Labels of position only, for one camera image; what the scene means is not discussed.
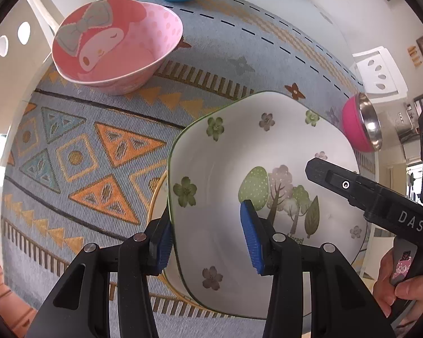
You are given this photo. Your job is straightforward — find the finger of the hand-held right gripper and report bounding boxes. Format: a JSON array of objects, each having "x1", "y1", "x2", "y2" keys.
[{"x1": 305, "y1": 158, "x2": 379, "y2": 215}]

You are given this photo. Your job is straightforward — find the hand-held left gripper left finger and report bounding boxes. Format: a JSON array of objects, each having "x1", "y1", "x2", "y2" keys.
[{"x1": 26, "y1": 211, "x2": 173, "y2": 338}]

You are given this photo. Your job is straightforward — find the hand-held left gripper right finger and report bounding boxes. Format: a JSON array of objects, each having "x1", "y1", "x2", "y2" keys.
[{"x1": 240, "y1": 200, "x2": 397, "y2": 338}]

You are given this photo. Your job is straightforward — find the round blue leaf print plate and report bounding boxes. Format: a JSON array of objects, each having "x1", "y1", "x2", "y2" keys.
[{"x1": 149, "y1": 171, "x2": 240, "y2": 321}]

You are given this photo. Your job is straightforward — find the pink steel bowl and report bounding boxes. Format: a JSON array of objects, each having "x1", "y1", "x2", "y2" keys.
[{"x1": 341, "y1": 93, "x2": 384, "y2": 153}]

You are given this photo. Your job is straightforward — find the hexagonal tree print plate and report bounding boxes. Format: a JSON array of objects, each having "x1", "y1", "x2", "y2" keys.
[{"x1": 167, "y1": 92, "x2": 371, "y2": 320}]

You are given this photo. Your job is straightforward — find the pink cartoon bowl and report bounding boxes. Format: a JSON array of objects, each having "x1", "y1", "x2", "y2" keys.
[{"x1": 52, "y1": 1, "x2": 183, "y2": 95}]

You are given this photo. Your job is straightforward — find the person's right hand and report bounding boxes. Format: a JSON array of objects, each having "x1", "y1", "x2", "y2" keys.
[{"x1": 373, "y1": 252, "x2": 423, "y2": 319}]

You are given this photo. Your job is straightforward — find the patterned blue table mat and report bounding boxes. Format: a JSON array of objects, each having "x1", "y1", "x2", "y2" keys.
[{"x1": 1, "y1": 0, "x2": 376, "y2": 338}]

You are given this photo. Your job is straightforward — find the white chair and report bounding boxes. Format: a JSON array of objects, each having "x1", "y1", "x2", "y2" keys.
[
  {"x1": 0, "y1": 0, "x2": 57, "y2": 120},
  {"x1": 25, "y1": 0, "x2": 127, "y2": 43},
  {"x1": 352, "y1": 47, "x2": 409, "y2": 103}
]

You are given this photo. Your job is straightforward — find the yellow wall ornament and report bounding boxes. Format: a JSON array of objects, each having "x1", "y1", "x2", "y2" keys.
[{"x1": 407, "y1": 46, "x2": 422, "y2": 66}]

